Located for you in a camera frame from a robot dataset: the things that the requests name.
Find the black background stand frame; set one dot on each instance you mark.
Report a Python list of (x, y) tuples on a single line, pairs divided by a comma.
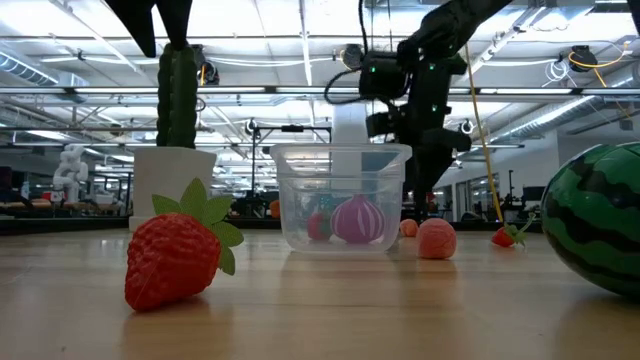
[(292, 128)]

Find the black background monitor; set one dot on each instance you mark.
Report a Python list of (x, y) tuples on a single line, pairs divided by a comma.
[(533, 194)]

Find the purple toy onion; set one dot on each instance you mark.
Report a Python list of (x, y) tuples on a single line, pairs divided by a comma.
[(357, 220)]

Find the overhead rig light bar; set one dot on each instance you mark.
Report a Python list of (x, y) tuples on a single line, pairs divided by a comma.
[(300, 90)]

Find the green striped toy watermelon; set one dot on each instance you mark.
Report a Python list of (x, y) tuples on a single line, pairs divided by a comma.
[(595, 215)]

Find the pink textured toy fruit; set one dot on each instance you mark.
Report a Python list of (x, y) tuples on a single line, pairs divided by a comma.
[(409, 228), (436, 240)]

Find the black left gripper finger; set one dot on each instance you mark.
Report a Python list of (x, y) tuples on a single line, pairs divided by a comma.
[(177, 25), (140, 25)]

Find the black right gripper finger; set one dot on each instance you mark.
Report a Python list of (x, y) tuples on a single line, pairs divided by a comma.
[(422, 185), (440, 175)]

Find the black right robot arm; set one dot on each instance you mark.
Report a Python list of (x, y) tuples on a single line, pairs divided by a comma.
[(450, 25)]

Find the white square pillar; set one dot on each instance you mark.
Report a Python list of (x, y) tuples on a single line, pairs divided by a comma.
[(350, 125)]

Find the large red toy strawberry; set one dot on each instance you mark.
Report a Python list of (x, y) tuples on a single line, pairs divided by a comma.
[(170, 260)]

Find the black aluminium rig frame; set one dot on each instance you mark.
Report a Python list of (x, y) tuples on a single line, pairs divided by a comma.
[(65, 226)]

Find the clear plastic tupperware container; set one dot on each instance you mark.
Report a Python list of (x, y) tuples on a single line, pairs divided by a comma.
[(300, 165)]

